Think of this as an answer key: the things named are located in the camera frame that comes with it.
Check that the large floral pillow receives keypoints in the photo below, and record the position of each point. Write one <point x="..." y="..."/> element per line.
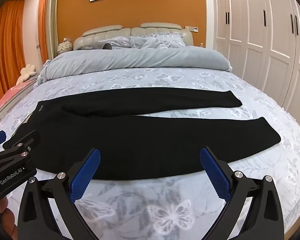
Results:
<point x="160" y="41"/>

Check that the white bedside ornament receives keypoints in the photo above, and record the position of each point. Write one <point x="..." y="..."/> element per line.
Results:
<point x="65" y="45"/>

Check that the pink blanket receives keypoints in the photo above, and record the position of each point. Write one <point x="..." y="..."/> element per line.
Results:
<point x="7" y="97"/>

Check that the white wall switch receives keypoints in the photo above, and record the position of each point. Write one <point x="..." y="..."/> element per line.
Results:
<point x="192" y="29"/>

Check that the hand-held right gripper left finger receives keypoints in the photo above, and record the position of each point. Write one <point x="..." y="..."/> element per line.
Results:
<point x="86" y="175"/>

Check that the grey rolled cushion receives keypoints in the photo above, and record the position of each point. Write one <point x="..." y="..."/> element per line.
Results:
<point x="106" y="46"/>

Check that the beige padded headboard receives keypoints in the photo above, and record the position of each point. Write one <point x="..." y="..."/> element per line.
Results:
<point x="140" y="30"/>

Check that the white flower plush toy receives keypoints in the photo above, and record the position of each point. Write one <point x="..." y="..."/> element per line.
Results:
<point x="27" y="73"/>

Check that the person's left hand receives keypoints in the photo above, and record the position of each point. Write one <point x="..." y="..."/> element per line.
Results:
<point x="0" y="208"/>

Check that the narrow orange curtain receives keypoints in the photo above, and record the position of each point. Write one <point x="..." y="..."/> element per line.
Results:
<point x="43" y="22"/>

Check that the bed with butterfly sheet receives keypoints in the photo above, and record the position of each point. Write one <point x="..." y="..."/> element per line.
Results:
<point x="165" y="205"/>

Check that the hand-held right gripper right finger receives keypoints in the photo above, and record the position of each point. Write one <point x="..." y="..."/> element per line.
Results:
<point x="215" y="177"/>

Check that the black pants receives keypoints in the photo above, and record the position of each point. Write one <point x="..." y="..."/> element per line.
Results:
<point x="140" y="140"/>

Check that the grey duvet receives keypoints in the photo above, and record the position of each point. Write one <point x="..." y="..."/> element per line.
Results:
<point x="130" y="60"/>

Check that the small floral pillow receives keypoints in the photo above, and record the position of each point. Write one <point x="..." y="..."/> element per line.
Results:
<point x="116" y="42"/>

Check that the white wardrobe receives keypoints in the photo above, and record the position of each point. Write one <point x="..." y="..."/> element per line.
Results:
<point x="260" y="42"/>

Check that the wide orange curtain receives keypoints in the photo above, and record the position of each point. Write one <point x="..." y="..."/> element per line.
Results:
<point x="7" y="55"/>

